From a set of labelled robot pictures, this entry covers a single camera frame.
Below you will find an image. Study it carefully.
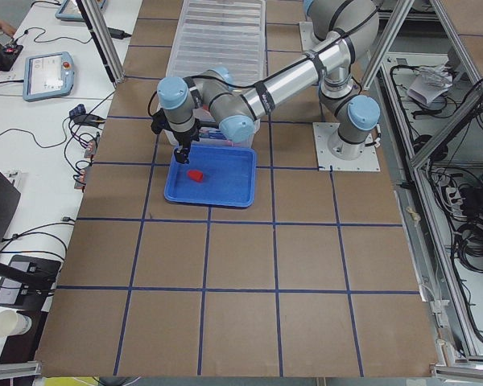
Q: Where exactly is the white paper cup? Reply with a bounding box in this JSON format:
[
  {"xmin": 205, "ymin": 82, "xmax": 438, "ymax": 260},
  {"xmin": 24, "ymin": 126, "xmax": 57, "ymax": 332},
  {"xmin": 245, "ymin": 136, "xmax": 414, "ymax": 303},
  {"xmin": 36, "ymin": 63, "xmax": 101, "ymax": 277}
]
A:
[{"xmin": 0, "ymin": 310, "xmax": 32, "ymax": 338}]

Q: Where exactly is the teach pendant tablet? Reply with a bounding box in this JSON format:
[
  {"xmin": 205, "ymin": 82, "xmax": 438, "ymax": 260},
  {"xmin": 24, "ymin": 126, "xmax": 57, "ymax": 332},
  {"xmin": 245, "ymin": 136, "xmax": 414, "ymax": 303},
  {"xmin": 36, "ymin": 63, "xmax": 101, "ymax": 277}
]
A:
[
  {"xmin": 55, "ymin": 0, "xmax": 109, "ymax": 22},
  {"xmin": 23, "ymin": 51, "xmax": 75, "ymax": 102}
]

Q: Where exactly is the black monitor stand base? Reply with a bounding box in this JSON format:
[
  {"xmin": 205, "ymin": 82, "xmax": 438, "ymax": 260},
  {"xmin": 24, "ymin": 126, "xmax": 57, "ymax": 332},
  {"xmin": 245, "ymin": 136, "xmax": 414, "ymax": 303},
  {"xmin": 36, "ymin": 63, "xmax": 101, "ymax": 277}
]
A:
[{"xmin": 0, "ymin": 254, "xmax": 61, "ymax": 310}]

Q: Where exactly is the red block from tray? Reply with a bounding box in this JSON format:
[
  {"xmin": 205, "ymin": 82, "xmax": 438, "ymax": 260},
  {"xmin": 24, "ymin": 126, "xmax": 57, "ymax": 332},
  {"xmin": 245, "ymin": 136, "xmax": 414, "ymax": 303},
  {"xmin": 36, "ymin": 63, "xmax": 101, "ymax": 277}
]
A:
[{"xmin": 187, "ymin": 170, "xmax": 204, "ymax": 183}]

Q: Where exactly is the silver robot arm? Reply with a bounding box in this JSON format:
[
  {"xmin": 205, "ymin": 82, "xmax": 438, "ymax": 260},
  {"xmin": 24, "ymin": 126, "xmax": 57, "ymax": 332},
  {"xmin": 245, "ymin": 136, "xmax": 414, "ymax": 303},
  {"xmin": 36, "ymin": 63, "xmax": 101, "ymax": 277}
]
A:
[{"xmin": 151, "ymin": 0, "xmax": 381, "ymax": 163}]

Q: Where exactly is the aluminium frame post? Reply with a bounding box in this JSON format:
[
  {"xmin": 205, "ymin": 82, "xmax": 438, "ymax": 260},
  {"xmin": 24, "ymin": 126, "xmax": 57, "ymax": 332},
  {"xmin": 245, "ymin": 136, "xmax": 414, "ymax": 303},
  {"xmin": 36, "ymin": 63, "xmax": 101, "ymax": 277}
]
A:
[{"xmin": 76, "ymin": 0, "xmax": 125, "ymax": 86}]

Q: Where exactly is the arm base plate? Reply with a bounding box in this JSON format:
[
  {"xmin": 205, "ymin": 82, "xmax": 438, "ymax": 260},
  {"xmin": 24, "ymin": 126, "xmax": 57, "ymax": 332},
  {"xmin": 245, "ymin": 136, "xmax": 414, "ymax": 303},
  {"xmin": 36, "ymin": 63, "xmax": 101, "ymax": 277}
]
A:
[{"xmin": 312, "ymin": 122, "xmax": 381, "ymax": 172}]

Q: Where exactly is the blue plastic tray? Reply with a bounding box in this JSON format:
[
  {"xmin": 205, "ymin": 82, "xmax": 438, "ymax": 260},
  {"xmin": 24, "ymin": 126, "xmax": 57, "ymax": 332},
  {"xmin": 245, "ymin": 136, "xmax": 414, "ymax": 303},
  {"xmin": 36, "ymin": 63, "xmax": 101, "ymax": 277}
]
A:
[{"xmin": 164, "ymin": 146, "xmax": 257, "ymax": 207}]

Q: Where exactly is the black power adapter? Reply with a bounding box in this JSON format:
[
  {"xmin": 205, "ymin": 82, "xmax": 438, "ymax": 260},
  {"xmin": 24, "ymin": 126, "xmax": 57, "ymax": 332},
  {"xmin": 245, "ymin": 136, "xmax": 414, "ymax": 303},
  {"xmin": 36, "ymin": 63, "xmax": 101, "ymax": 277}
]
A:
[{"xmin": 108, "ymin": 27, "xmax": 132, "ymax": 39}]

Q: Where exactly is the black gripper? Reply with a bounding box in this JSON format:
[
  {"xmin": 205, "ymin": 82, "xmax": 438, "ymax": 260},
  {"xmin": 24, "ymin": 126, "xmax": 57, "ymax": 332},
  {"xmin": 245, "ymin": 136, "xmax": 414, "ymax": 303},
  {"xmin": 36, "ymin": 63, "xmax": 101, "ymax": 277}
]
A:
[{"xmin": 151, "ymin": 110, "xmax": 200, "ymax": 164}]

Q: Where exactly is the clear plastic box lid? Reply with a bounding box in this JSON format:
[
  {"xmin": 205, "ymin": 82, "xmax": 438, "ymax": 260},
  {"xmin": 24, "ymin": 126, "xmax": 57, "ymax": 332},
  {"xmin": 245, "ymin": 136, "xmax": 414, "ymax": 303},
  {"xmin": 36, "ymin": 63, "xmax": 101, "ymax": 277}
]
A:
[{"xmin": 166, "ymin": 1, "xmax": 266, "ymax": 85}]

